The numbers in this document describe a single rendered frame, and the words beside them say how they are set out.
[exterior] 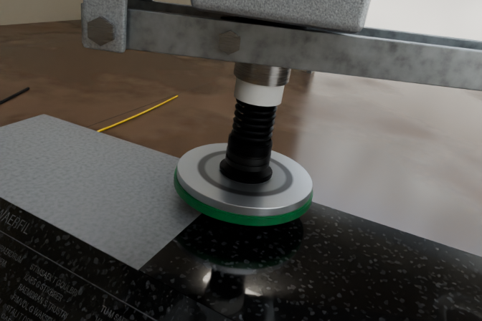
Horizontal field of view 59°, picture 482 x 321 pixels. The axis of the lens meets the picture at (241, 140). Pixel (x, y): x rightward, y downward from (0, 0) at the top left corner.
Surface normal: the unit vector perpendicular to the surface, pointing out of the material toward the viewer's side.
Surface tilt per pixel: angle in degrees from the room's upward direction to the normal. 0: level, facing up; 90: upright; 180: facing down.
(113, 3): 90
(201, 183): 0
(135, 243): 0
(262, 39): 90
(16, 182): 0
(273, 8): 90
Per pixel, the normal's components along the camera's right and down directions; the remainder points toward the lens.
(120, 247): 0.14, -0.91
